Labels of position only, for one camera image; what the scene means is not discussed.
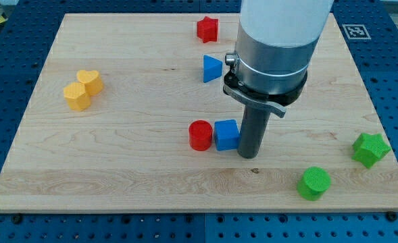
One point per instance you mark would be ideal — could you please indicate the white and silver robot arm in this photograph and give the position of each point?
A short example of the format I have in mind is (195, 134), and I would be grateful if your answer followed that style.
(275, 43)

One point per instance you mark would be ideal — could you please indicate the blue cube block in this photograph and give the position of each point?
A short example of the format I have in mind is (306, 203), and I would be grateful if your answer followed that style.
(226, 135)

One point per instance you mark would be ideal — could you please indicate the red cylinder block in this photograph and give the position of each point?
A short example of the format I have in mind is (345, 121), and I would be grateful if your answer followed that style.
(200, 135)

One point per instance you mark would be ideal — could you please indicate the blue triangle block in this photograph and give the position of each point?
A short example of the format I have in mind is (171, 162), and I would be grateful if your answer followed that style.
(212, 68)

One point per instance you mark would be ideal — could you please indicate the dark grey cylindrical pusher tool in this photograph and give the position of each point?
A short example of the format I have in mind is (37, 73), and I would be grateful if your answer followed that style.
(252, 131)

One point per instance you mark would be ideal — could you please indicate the light wooden board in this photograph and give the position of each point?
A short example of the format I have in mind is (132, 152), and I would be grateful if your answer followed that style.
(129, 151)

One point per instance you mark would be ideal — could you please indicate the red star block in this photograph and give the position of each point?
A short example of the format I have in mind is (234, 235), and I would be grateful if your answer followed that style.
(207, 29)

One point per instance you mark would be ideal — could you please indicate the yellow heart block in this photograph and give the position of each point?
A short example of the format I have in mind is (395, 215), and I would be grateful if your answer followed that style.
(92, 81)

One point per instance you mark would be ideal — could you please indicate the yellow hexagon block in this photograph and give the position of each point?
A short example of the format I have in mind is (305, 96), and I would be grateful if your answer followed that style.
(76, 96)

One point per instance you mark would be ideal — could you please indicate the green cylinder block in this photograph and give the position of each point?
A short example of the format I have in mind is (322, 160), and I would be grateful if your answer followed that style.
(314, 182)

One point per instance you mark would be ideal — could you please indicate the green star block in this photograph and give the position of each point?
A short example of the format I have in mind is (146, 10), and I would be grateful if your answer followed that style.
(368, 149)

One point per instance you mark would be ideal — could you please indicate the black and white fiducial marker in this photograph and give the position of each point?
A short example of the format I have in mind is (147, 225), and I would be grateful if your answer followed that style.
(356, 32)

